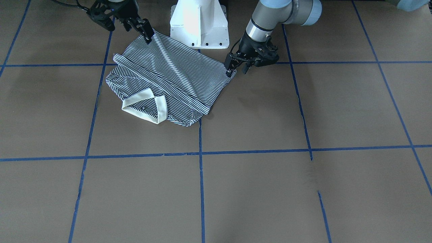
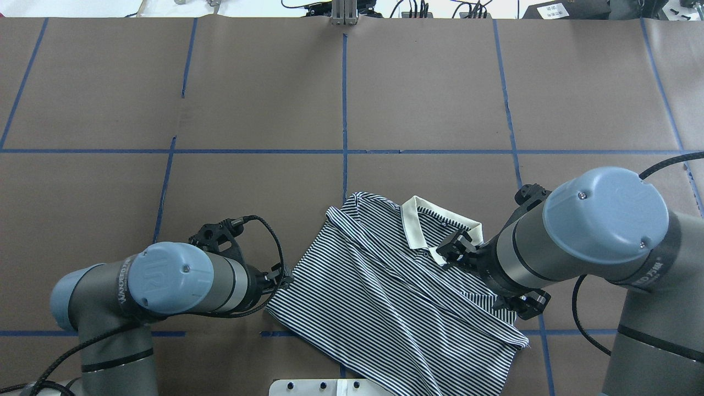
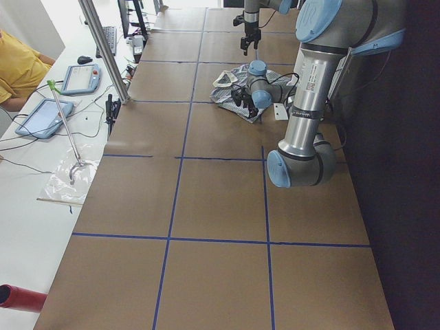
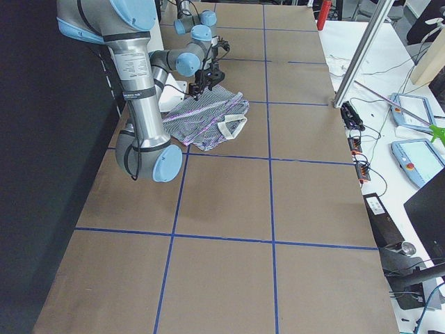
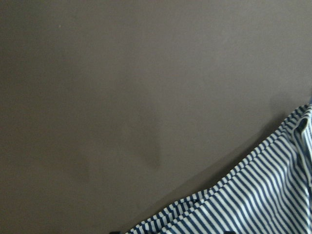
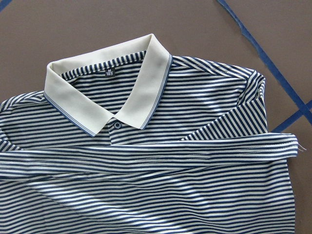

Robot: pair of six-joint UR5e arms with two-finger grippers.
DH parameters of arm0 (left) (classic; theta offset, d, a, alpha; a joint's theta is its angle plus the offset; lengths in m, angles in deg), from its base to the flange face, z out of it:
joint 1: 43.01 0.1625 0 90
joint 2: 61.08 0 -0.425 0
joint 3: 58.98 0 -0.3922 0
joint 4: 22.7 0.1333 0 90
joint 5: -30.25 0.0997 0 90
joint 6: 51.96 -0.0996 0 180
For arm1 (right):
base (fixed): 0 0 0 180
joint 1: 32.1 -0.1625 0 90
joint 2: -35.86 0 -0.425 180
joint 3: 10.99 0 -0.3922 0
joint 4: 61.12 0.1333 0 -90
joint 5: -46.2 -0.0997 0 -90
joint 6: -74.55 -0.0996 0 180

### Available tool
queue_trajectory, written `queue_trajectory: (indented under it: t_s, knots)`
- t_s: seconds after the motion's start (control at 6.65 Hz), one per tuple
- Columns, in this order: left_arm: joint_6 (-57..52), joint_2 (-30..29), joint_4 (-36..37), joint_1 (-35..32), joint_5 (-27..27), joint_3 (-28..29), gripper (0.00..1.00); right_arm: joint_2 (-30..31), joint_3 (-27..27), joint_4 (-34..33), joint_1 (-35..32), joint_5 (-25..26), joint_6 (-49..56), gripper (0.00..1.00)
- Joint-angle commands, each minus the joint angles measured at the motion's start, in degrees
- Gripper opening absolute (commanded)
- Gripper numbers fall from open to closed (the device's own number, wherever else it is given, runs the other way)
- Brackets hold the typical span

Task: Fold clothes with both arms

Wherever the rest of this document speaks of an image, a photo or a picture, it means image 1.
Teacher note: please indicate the light blue arm joint cap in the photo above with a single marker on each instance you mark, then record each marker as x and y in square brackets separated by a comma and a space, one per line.
[410, 5]

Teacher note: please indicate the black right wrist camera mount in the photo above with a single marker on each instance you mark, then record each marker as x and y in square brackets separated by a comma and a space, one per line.
[100, 13]

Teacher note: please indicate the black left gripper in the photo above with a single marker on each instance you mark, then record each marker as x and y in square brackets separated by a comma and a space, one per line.
[249, 45]

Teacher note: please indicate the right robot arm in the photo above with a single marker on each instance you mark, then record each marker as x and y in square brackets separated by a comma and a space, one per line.
[126, 11]

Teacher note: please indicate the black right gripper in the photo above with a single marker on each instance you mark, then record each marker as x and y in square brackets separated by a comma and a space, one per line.
[125, 10]

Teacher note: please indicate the navy white striped polo shirt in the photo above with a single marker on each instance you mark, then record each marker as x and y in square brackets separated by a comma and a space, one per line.
[166, 80]

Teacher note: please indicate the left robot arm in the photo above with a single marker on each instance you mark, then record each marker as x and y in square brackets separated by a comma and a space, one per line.
[269, 13]

